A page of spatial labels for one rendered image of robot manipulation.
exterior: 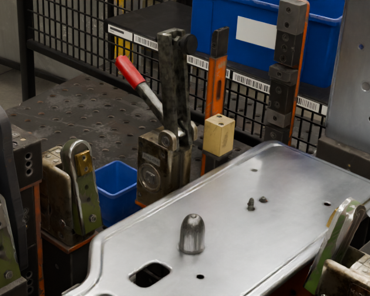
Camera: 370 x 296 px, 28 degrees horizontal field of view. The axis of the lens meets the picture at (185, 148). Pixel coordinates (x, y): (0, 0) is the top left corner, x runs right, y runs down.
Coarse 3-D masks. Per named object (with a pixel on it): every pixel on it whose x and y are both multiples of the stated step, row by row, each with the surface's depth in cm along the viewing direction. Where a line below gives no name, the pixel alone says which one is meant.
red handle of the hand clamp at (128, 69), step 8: (120, 56) 110; (120, 64) 109; (128, 64) 109; (128, 72) 109; (136, 72) 109; (128, 80) 109; (136, 80) 109; (144, 80) 109; (136, 88) 109; (144, 88) 109; (144, 96) 109; (152, 96) 109; (152, 104) 108; (160, 104) 108; (160, 112) 108; (160, 120) 108
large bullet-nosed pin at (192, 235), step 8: (192, 216) 92; (200, 216) 93; (184, 224) 92; (192, 224) 91; (200, 224) 92; (184, 232) 92; (192, 232) 91; (200, 232) 92; (184, 240) 92; (192, 240) 92; (200, 240) 92; (184, 248) 93; (192, 248) 93; (200, 248) 93
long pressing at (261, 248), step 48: (192, 192) 106; (240, 192) 106; (288, 192) 107; (336, 192) 108; (96, 240) 94; (144, 240) 95; (240, 240) 96; (288, 240) 97; (96, 288) 86; (144, 288) 87; (192, 288) 87; (240, 288) 88
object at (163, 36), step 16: (160, 32) 101; (176, 32) 102; (160, 48) 102; (176, 48) 102; (192, 48) 100; (160, 64) 103; (176, 64) 104; (160, 80) 104; (176, 80) 105; (176, 96) 105; (176, 112) 105; (176, 128) 105
